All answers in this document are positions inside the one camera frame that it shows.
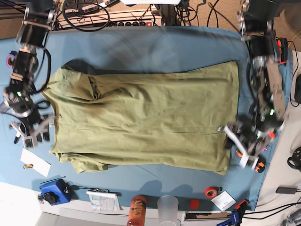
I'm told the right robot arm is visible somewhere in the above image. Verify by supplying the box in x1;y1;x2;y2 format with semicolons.
0;0;238;144

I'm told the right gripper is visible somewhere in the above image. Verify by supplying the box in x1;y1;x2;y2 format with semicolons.
9;111;61;143

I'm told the small red block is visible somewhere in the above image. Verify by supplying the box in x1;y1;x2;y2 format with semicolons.
190;199;200;210

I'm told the black power adapter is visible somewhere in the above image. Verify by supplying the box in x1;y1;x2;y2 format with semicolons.
275;186;298;194

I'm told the orange tape roll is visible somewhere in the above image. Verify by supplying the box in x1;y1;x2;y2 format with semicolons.
204;187;219;199

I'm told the olive green t-shirt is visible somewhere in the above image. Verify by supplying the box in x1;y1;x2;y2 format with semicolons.
42;61;239;175

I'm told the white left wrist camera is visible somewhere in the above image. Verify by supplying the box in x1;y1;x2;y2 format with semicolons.
239;154;259;170

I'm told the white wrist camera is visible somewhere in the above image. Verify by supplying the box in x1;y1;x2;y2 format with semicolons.
22;136;38;149
239;154;259;170

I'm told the blue box with knob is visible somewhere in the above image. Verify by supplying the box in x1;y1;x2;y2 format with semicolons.
40;179;72;206

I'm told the orange black clamp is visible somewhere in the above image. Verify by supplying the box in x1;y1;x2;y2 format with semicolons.
277;38;288;66

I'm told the white black marker pen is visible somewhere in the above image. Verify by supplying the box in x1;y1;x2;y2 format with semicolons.
14;125;25;144

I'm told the white power strip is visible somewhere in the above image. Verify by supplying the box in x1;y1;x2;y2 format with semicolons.
58;9;162;29

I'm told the small yellow battery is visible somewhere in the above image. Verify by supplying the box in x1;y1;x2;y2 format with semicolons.
24;164;33;169

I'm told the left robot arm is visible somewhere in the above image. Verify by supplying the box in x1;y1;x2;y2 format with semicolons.
222;0;287;167

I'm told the white paper booklet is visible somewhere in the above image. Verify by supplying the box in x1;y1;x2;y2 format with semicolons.
86;191;120;212

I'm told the white square card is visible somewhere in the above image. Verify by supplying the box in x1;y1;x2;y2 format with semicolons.
211;191;236;211

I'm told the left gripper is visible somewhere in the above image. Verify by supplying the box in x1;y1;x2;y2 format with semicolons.
218;114;277;157

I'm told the blue orange bar clamp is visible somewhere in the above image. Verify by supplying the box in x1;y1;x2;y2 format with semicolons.
217;199;249;226

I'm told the orange black utility knife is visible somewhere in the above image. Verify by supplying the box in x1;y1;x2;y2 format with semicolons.
236;149;266;173

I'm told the translucent plastic cup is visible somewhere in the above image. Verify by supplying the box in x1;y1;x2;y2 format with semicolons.
157;195;179;226

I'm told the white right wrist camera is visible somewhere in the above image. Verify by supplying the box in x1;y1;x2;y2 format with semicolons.
22;136;38;149

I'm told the purple tape roll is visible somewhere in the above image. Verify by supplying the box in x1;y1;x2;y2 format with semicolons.
6;53;16;67

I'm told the orange drink bottle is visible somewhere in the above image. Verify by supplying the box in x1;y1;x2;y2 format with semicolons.
127;195;147;226

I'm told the black cable tie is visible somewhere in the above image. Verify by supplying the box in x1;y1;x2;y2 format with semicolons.
40;176;66;184

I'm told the white paper sheet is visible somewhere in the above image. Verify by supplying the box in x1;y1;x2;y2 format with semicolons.
20;148;51;177

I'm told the blue table cloth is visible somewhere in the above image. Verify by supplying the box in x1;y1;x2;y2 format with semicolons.
0;25;293;212

